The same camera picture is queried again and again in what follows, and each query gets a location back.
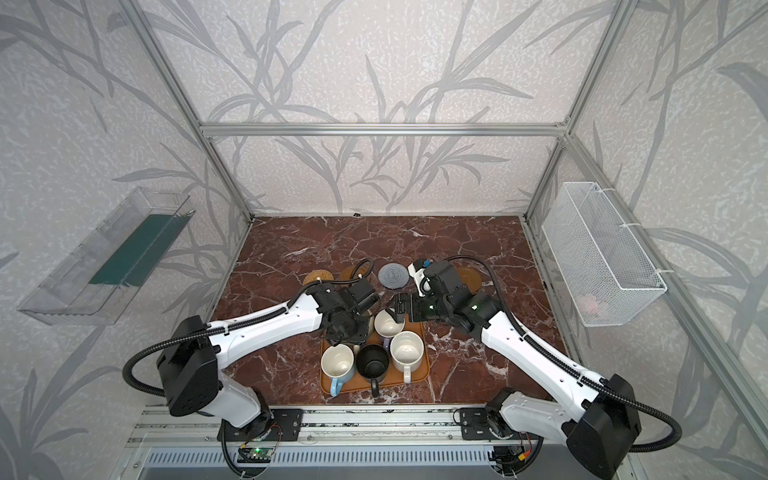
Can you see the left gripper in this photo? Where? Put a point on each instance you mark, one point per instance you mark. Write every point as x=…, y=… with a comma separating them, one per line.
x=347, y=330

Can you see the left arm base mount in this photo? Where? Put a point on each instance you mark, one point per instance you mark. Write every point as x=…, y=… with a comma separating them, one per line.
x=279, y=425

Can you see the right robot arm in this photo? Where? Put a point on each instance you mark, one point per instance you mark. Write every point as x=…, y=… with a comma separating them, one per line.
x=598, y=419

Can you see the brown wooden saucer coaster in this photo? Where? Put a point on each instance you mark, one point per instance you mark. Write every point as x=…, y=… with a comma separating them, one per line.
x=347, y=273

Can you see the white wire mesh basket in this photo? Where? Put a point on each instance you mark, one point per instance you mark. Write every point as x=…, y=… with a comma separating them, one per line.
x=608, y=275

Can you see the clear plastic wall bin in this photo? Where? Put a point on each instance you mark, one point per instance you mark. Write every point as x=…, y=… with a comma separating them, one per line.
x=94, y=285

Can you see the black ceramic mug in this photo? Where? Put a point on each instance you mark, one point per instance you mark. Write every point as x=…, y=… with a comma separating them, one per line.
x=372, y=363

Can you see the white speckled mug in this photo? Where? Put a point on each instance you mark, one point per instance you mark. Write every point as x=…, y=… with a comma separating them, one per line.
x=407, y=351

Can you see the woven straw coaster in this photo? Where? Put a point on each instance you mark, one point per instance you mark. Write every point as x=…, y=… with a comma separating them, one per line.
x=319, y=275

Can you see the light blue mug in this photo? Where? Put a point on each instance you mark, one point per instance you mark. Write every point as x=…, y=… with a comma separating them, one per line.
x=338, y=364

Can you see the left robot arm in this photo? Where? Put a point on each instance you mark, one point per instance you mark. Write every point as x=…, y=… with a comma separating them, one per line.
x=188, y=370

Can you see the grey woven coaster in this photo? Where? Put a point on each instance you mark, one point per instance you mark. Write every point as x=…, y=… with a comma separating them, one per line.
x=393, y=276

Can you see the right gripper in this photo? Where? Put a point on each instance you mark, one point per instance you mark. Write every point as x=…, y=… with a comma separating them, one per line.
x=405, y=306

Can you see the purple ceramic mug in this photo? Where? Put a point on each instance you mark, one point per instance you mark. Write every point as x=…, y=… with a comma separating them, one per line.
x=387, y=327

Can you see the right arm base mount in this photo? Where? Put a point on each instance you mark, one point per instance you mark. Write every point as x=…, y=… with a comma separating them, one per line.
x=475, y=426

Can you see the orange serving tray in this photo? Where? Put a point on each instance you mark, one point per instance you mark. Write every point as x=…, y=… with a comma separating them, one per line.
x=393, y=378

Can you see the aluminium front rail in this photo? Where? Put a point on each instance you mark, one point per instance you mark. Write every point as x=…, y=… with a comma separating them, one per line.
x=412, y=425

